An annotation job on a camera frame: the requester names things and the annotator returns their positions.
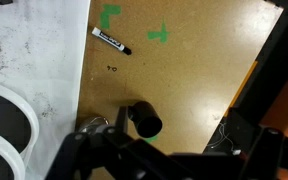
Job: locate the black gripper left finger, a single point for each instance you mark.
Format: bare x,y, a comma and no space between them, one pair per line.
70,160

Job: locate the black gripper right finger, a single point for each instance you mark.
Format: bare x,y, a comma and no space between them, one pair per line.
265,156

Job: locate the black and white marker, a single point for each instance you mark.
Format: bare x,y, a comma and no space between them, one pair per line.
110,40

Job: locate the green tape under cup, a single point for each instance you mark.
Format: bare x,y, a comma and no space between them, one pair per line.
151,139

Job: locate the small steel bowl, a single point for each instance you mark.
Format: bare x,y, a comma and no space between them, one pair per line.
90,125

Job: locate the white round stand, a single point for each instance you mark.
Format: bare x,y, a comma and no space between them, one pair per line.
19,132

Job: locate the white cloth sheet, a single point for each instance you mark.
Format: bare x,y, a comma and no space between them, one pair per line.
42,45

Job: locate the green tape cross mark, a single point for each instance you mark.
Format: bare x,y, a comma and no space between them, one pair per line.
161,35

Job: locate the green tape L mark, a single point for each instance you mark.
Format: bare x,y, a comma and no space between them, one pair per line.
108,11

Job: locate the black cup with handle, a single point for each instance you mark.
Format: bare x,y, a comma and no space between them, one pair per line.
145,119

